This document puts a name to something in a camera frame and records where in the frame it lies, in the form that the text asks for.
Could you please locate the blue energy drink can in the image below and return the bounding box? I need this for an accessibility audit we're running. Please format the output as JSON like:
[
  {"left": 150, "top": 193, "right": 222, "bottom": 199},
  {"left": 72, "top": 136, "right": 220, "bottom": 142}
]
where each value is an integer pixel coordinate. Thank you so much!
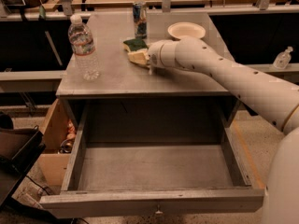
[{"left": 133, "top": 1, "right": 147, "bottom": 38}]

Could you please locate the grey cabinet with top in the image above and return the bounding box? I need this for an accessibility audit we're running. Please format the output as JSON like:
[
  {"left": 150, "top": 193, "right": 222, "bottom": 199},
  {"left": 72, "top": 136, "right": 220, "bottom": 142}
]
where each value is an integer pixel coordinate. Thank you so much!
[{"left": 56, "top": 12, "right": 242, "bottom": 139}]

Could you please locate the clear plastic water bottle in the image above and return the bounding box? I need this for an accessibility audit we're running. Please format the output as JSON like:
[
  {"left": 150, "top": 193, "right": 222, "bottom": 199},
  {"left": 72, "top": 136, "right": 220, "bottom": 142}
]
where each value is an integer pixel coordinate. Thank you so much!
[{"left": 68, "top": 14, "right": 100, "bottom": 81}]

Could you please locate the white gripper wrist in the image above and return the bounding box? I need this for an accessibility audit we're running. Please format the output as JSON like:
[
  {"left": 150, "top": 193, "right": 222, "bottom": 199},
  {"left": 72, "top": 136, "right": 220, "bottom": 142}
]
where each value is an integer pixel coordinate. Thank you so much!
[{"left": 128, "top": 40, "right": 178, "bottom": 75}]

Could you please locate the green and yellow sponge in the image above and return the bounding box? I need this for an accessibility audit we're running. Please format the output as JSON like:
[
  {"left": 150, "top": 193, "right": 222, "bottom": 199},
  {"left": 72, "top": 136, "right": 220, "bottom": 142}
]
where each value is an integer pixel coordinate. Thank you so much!
[{"left": 123, "top": 38, "right": 148, "bottom": 52}]

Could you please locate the small drawer key knob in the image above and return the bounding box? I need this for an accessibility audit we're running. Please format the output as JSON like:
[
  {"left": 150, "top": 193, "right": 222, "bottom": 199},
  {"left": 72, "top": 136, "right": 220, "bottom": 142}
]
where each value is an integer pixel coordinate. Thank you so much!
[{"left": 155, "top": 205, "right": 163, "bottom": 216}]

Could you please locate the clear soap dispenser bottle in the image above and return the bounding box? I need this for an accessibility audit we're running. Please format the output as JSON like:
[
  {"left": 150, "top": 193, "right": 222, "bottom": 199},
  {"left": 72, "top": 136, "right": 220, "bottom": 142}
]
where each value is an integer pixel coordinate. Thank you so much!
[{"left": 273, "top": 47, "right": 293, "bottom": 69}]

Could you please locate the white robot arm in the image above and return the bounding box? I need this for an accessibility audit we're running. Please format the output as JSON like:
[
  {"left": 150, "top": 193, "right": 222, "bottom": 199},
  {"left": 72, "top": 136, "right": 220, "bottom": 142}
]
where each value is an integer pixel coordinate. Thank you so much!
[{"left": 128, "top": 36, "right": 299, "bottom": 224}]

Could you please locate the white bowl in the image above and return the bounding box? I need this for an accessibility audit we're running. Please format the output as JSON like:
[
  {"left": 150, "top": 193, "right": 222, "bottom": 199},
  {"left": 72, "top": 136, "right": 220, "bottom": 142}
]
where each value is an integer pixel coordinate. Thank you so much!
[{"left": 167, "top": 22, "right": 206, "bottom": 40}]

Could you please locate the open grey top drawer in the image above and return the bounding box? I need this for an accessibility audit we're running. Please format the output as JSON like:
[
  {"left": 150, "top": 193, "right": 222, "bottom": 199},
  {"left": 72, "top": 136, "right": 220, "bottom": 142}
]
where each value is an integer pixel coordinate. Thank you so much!
[{"left": 41, "top": 104, "right": 263, "bottom": 218}]

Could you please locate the wooden box on floor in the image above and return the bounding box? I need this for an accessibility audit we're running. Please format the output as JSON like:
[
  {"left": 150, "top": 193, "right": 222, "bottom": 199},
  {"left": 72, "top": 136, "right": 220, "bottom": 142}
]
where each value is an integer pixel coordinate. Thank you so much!
[{"left": 38, "top": 99, "right": 70, "bottom": 186}]

